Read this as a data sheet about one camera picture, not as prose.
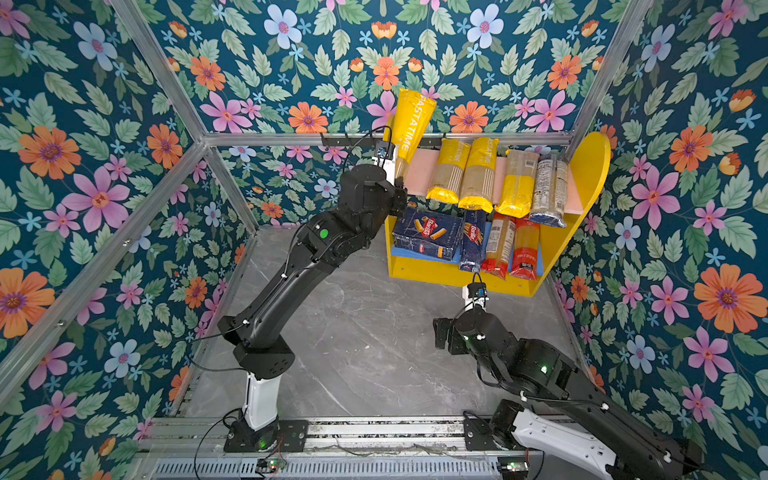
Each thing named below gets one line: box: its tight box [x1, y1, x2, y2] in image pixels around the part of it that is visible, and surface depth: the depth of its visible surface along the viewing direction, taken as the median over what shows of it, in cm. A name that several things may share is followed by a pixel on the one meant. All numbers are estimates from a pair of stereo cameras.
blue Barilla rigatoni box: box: [392, 207, 464, 261], surface depth 92 cm
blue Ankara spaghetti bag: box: [530, 159, 568, 227], surface depth 70 cm
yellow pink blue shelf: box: [384, 132, 611, 297], surface depth 79 cm
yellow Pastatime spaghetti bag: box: [426, 138, 471, 204], surface depth 74 cm
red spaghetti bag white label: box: [481, 213, 516, 281], surface depth 93 cm
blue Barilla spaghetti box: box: [458, 196, 493, 273], surface depth 90 cm
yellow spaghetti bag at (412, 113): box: [384, 89, 438, 182], surface depth 62 cm
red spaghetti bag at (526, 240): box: [509, 217, 540, 281], surface depth 93 cm
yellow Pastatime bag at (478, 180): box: [458, 137, 498, 213], surface depth 74 cm
